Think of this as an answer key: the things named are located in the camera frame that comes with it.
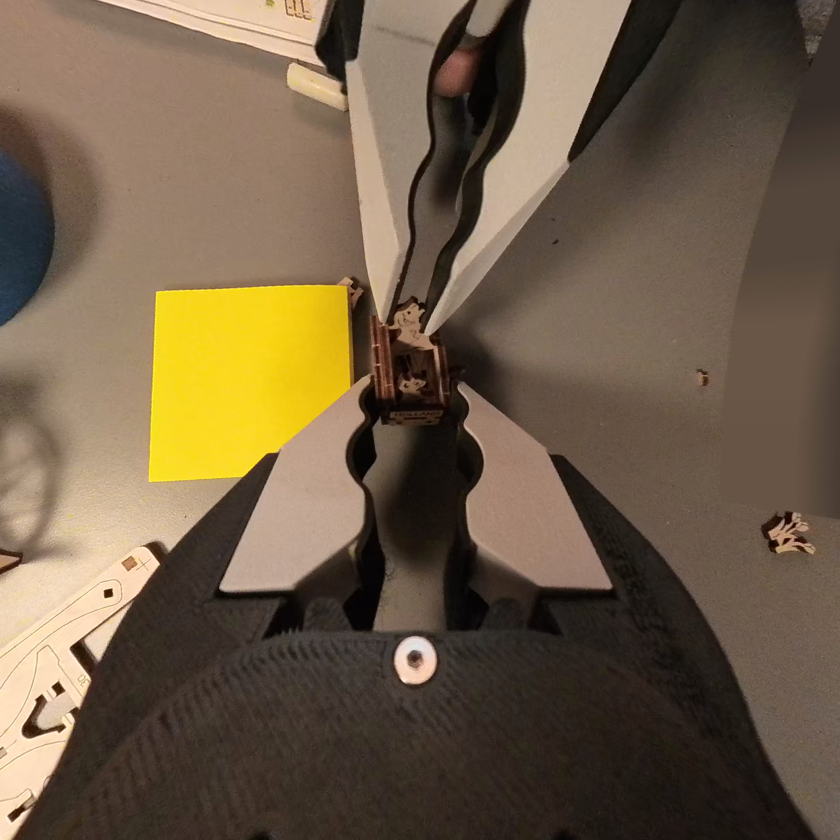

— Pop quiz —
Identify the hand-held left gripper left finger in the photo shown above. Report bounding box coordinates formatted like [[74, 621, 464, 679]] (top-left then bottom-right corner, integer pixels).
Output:
[[218, 377, 376, 630]]

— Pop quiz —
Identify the yellow sticky note pad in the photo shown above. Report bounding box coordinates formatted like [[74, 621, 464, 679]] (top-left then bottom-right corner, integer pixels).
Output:
[[149, 285, 355, 483]]

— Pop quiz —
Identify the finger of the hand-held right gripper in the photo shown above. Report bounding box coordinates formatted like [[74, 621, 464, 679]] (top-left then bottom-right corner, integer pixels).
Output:
[[343, 0, 473, 319], [423, 0, 634, 332]]

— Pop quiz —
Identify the blue tape roll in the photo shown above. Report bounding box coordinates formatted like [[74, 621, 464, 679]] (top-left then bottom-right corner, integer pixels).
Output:
[[0, 147, 55, 326]]

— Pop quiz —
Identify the pale wax stick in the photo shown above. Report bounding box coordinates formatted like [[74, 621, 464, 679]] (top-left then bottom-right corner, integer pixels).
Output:
[[287, 62, 349, 112]]

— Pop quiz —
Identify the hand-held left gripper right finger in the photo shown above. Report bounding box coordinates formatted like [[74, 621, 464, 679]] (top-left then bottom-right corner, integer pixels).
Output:
[[453, 381, 616, 630]]

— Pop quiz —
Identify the small wooden crate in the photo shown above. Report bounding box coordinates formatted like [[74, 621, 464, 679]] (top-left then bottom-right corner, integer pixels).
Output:
[[369, 315, 468, 431]]

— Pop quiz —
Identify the wooden cut-out sheet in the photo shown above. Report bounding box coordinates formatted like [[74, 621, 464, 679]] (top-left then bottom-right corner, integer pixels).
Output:
[[0, 543, 161, 840]]

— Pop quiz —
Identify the instruction booklet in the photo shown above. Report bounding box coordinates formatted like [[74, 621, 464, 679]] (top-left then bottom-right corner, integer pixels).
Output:
[[112, 0, 336, 50]]

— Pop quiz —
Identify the person's right hand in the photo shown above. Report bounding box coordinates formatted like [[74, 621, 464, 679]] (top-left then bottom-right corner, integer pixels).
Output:
[[433, 33, 484, 99]]

